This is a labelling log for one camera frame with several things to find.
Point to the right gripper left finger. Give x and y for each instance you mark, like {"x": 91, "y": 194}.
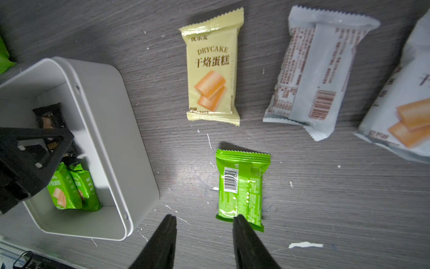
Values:
{"x": 159, "y": 252}

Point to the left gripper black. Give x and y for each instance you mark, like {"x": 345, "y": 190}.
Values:
{"x": 29, "y": 158}

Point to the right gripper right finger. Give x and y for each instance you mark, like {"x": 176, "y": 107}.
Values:
{"x": 250, "y": 252}

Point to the green cookie packet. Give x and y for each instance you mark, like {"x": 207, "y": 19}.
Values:
{"x": 63, "y": 191}
{"x": 84, "y": 183}
{"x": 5, "y": 62}
{"x": 241, "y": 185}

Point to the white storage box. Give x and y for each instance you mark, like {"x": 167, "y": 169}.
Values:
{"x": 98, "y": 112}

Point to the white cookie packet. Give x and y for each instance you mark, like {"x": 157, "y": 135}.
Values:
{"x": 399, "y": 119}
{"x": 316, "y": 67}

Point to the yellow cookie packet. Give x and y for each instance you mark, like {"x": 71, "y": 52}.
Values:
{"x": 212, "y": 52}

